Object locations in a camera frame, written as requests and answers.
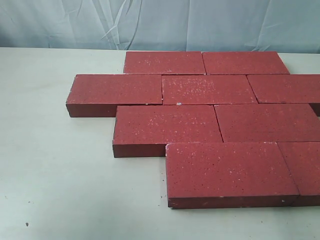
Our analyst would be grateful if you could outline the red brick under leaning brick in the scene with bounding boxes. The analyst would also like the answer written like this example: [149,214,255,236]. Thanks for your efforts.
[123,51,206,75]

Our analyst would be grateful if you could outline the red back row right brick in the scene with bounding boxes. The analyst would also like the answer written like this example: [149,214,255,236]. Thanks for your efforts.
[202,51,290,75]

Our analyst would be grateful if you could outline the red third row right brick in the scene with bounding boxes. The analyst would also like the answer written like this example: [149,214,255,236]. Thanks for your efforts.
[247,74,320,116]

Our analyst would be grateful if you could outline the red second row brick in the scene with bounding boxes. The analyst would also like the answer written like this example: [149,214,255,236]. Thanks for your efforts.
[214,103,320,143]

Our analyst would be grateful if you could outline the white fabric backdrop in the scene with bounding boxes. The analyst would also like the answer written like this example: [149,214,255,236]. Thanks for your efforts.
[0,0,320,54]

